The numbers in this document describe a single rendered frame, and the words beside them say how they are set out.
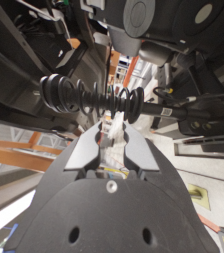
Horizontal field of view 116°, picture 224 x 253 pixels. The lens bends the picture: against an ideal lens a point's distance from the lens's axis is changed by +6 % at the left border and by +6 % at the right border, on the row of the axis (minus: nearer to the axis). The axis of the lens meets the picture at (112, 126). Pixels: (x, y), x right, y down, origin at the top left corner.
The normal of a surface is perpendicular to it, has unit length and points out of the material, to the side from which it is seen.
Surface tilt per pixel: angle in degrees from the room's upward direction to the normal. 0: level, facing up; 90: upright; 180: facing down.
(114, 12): 90
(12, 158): 90
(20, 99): 133
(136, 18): 90
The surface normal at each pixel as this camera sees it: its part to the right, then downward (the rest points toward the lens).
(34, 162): 0.15, -0.31
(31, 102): 0.69, -0.11
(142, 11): -0.20, 0.92
